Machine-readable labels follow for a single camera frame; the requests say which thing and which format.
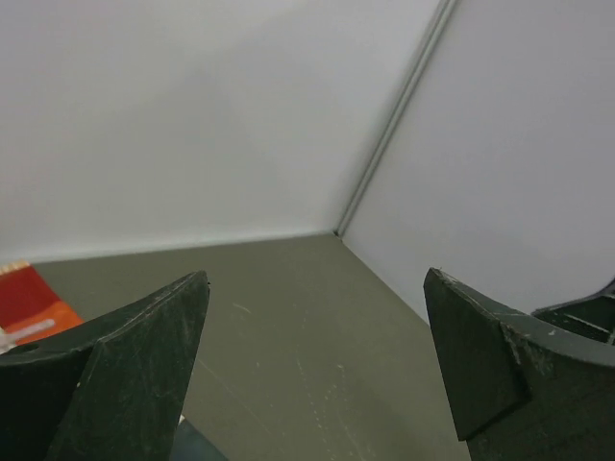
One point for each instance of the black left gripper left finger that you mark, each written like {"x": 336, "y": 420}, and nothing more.
{"x": 112, "y": 388}

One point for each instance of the patchwork orange red placemat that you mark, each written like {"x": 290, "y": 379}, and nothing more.
{"x": 30, "y": 309}

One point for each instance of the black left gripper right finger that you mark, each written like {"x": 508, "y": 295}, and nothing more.
{"x": 520, "y": 386}

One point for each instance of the phone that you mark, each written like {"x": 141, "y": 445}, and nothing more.
{"x": 191, "y": 445}

